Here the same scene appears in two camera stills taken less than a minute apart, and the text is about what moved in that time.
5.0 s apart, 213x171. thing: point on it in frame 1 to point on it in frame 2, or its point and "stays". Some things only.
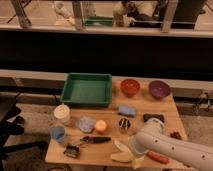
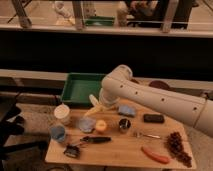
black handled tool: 96,139 stays
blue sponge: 126,110 stays
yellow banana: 128,157 to 100,108
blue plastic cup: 58,133 stays
